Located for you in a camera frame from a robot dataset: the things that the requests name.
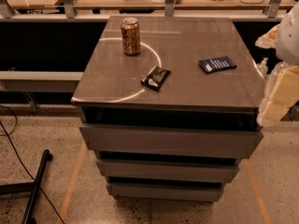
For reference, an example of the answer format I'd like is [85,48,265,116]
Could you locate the black stand legs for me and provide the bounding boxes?
[0,149,52,224]

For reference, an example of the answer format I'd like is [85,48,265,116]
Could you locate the blue snack bar wrapper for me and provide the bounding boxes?
[198,56,236,74]

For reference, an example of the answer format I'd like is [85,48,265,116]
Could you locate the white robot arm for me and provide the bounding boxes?
[255,2,299,127]

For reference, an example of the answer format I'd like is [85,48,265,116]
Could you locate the grey drawer cabinet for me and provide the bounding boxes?
[72,16,264,202]

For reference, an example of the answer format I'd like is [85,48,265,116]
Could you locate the black rxbar chocolate wrapper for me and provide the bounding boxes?
[141,66,171,91]

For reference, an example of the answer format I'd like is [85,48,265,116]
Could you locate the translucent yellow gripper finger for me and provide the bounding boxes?
[255,25,278,49]
[257,64,299,127]

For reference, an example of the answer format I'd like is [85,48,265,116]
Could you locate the wooden desk with metal frame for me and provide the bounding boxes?
[0,0,296,21]

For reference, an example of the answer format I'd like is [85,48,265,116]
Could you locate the gold soda can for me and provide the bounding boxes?
[121,17,141,55]

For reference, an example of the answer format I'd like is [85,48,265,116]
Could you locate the black floor cable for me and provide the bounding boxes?
[0,104,66,224]

